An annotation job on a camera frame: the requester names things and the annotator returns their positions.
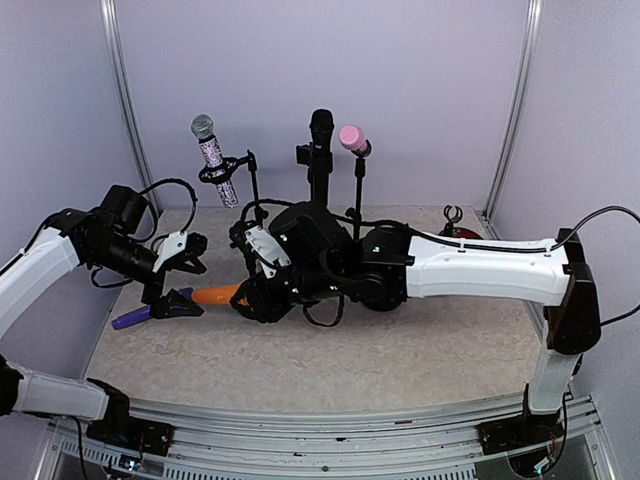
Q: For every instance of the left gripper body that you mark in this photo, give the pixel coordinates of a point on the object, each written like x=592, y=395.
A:
x=151, y=291

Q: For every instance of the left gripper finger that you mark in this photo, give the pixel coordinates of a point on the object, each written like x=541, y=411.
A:
x=176, y=303
x=188, y=260

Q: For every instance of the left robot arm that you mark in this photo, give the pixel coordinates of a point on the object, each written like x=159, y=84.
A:
x=101, y=237

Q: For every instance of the left aluminium frame post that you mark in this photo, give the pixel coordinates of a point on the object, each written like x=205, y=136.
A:
x=110, y=24

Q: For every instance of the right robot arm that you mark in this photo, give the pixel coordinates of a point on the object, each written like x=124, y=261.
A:
x=307, y=255

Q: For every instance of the orange microphone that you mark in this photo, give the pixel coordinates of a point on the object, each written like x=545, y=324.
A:
x=215, y=295

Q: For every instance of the glitter silver microphone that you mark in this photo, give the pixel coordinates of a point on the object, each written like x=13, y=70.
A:
x=202, y=126

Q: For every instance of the front aluminium rail base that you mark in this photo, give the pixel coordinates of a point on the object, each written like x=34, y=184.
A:
x=431, y=443

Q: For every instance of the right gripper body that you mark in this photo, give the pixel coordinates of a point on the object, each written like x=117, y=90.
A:
x=279, y=304

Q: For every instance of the pink microphone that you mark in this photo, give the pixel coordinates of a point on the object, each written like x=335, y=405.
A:
x=353, y=139

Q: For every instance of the back tall round stand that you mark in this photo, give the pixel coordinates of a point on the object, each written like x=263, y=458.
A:
x=302, y=152

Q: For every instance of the black tripod mic stand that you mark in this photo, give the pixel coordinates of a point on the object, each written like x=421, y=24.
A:
x=252, y=175

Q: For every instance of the purple microphone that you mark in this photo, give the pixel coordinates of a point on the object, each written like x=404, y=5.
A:
x=141, y=315

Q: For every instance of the black microphone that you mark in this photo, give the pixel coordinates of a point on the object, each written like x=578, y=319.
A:
x=321, y=127

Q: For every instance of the right aluminium frame post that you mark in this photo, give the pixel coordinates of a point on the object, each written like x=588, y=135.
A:
x=516, y=110

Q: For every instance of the aluminium frame post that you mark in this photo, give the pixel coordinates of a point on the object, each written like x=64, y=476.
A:
x=516, y=110
x=110, y=24

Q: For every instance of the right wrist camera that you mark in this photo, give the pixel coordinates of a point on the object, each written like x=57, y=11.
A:
x=258, y=246

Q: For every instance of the red floral plate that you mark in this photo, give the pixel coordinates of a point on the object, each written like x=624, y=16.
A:
x=460, y=232

